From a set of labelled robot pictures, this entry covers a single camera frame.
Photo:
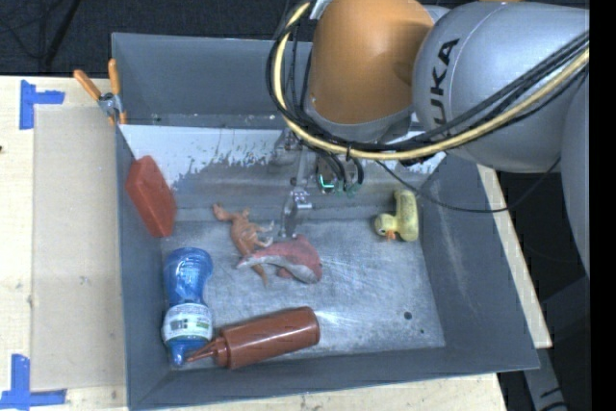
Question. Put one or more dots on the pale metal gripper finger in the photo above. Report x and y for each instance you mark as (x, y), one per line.
(296, 221)
(287, 219)

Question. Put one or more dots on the red and grey toy fish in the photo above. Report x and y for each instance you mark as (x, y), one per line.
(296, 257)

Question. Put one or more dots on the orange toy dinosaur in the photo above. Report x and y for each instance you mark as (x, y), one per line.
(243, 231)

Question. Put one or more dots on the grey metal bin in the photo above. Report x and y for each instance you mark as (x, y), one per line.
(366, 303)

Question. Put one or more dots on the yellow rubber duck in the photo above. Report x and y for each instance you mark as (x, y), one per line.
(406, 216)

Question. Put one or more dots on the red-brown squeeze bottle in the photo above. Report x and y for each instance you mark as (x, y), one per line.
(269, 336)

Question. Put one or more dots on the blue clear plastic bottle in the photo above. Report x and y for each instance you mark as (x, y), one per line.
(187, 289)

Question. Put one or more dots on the red-brown flat block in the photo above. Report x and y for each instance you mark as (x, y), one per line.
(151, 197)

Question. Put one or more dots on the brown cardboard board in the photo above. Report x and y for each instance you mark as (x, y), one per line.
(77, 245)

